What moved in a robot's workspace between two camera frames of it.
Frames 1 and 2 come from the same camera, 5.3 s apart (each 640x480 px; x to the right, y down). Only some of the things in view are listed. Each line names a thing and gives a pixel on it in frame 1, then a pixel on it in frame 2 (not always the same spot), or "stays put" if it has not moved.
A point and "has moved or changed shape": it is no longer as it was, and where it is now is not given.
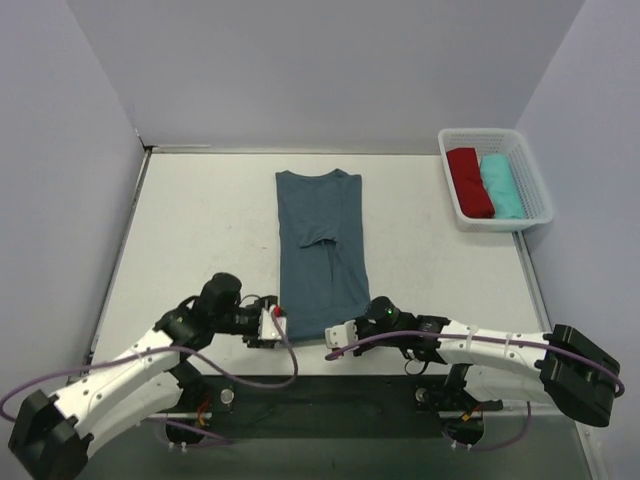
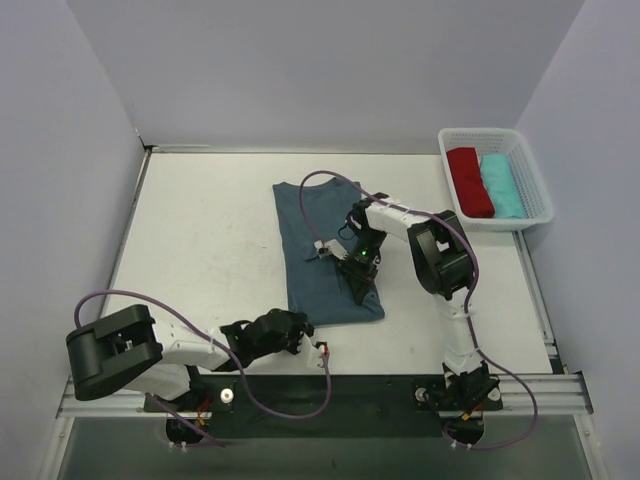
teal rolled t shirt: [497, 173] stays put
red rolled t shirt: [472, 195] stays put
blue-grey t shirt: [324, 282] has moved or changed shape
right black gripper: [360, 351] to [357, 270]
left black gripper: [255, 340] to [298, 333]
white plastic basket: [494, 183] stays put
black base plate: [325, 406] stays put
